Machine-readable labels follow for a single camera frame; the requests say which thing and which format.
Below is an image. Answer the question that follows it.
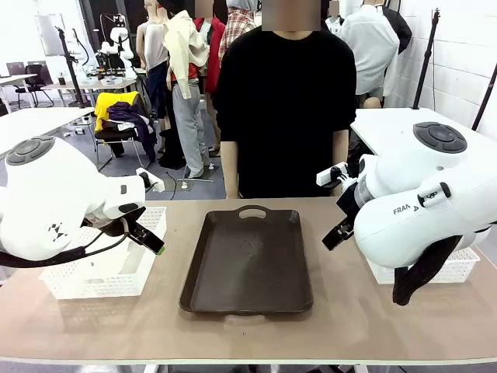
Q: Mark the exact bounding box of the person's left forearm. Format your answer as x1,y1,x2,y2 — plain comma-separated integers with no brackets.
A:
332,129,349,165

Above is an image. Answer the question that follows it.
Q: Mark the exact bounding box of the metal frame chair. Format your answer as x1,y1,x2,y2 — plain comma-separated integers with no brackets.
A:
95,127,156,173

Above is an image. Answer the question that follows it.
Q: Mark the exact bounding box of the black tripod stand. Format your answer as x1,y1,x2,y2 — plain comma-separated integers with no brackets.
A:
412,9,444,110
55,25,89,109

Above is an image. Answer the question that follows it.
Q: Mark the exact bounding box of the mannequin with white shirt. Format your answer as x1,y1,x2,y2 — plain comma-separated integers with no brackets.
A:
336,0,401,110

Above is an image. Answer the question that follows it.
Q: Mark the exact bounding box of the white perforated plastic basket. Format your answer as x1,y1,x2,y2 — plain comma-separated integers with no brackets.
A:
38,206,168,300
367,246,481,284

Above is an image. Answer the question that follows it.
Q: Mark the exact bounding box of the person in black sweater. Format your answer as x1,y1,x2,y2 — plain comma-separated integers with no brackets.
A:
215,29,357,199

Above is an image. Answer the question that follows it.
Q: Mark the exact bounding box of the dark brown plastic tray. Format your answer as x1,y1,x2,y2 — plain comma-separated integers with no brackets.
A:
179,204,315,315

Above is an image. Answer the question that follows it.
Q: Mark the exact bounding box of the black left arm cable sleeve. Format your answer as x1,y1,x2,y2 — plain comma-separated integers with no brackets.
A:
0,217,131,269

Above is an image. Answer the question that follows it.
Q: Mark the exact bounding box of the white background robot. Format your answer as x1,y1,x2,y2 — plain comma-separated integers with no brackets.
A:
96,13,137,75

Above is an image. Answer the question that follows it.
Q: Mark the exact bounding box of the purple garment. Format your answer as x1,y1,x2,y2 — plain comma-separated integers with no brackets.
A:
106,101,158,164

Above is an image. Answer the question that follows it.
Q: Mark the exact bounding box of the background work table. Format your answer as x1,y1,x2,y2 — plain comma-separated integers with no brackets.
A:
41,74,149,106

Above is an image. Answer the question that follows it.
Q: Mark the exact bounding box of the grey whiteboard panel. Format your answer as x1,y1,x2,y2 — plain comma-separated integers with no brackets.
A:
34,13,68,58

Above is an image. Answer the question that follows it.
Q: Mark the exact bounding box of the mannequin with plaid shirt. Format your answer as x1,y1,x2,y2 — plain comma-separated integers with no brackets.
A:
218,0,263,63

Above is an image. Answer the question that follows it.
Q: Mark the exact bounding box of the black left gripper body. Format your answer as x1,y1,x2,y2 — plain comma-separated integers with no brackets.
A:
82,214,137,238

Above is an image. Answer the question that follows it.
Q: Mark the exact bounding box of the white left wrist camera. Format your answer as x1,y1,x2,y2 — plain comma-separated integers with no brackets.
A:
135,167,166,193

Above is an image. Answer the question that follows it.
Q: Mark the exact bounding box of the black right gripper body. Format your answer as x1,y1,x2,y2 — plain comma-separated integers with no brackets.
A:
335,181,365,221

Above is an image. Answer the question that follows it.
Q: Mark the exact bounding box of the mannequin with white tank top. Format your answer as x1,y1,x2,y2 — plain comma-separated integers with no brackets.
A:
135,0,172,156

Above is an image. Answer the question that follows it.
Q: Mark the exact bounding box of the black hanging jacket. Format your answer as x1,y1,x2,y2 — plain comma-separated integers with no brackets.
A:
382,5,413,55

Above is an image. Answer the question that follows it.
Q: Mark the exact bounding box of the mannequin with cream jacket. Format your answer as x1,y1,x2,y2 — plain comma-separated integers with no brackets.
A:
162,0,214,180

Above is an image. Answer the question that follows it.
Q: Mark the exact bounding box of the black office chair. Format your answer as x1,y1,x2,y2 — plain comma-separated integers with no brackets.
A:
14,64,56,109

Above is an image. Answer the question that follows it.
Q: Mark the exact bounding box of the black tripod leg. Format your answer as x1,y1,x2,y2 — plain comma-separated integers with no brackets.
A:
471,61,497,132

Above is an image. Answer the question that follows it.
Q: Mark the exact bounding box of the yellow garment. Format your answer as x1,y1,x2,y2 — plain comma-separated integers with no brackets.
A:
94,92,141,132

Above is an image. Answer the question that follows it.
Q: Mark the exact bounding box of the mannequin with red garment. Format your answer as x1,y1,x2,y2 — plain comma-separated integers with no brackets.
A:
193,16,227,95

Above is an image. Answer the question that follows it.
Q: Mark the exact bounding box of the person's right forearm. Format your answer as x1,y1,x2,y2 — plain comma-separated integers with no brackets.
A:
221,138,240,200

